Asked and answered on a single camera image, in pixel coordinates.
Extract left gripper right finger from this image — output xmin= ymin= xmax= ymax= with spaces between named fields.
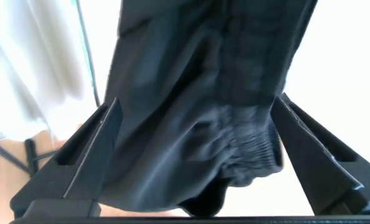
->
xmin=270 ymin=93 xmax=370 ymax=216

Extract black clothes rack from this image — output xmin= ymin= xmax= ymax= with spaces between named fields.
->
xmin=0 ymin=0 xmax=102 ymax=178

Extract black shorts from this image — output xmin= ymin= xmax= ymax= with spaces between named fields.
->
xmin=97 ymin=0 xmax=319 ymax=218

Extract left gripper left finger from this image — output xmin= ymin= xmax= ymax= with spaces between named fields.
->
xmin=10 ymin=96 xmax=124 ymax=218

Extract beige curtain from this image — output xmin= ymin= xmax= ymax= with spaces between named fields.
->
xmin=0 ymin=0 xmax=123 ymax=142

